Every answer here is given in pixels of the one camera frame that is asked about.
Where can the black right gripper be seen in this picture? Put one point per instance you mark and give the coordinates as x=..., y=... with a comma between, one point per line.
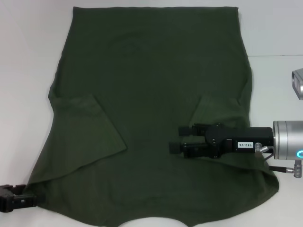
x=248, y=133

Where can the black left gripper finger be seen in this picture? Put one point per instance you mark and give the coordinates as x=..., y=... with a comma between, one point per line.
x=9, y=189
x=23, y=201

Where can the dark green shirt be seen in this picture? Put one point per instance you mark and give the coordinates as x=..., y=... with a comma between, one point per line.
x=151, y=71

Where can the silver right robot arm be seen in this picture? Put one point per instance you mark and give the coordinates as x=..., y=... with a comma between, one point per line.
x=288, y=139

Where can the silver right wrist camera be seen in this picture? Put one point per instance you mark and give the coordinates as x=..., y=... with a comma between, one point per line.
x=298, y=85

